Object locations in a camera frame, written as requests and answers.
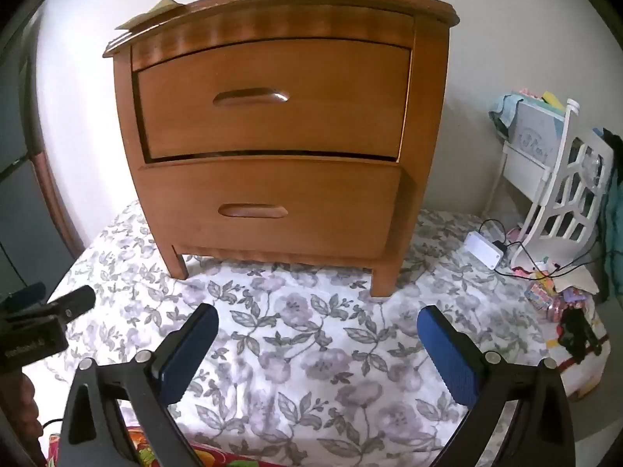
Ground white lattice chair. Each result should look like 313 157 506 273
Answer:
506 100 614 273

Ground black toy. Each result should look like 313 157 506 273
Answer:
557 309 599 363

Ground teal cloth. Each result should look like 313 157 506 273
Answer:
489 91 524 134

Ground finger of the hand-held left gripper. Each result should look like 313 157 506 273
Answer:
0 282 46 309
46 285 97 321

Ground beige paper card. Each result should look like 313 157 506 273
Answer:
116 0 183 30

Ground colourful cube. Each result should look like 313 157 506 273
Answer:
526 282 556 309

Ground cream cloth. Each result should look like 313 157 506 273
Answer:
555 267 599 295

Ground colourful pouch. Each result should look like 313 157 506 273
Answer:
547 289 592 322

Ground dark teal hanging clothes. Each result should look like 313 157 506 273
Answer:
591 129 623 302

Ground wooden nightstand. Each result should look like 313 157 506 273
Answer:
102 0 461 298

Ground black cable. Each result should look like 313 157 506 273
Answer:
479 219 604 278

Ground small white shelf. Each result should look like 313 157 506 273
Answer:
501 141 553 195

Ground grey floral white blanket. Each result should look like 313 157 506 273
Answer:
46 199 560 467

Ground white power strip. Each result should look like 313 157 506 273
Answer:
463 231 507 269

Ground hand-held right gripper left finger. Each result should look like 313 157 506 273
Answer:
58 303 220 467

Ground dark wardrobe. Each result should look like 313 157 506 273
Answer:
0 10 86 302

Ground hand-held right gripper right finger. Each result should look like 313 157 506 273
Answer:
416 304 577 467

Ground red floral blanket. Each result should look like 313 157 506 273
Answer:
46 425 273 467

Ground light blue album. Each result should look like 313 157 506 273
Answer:
511 100 568 159

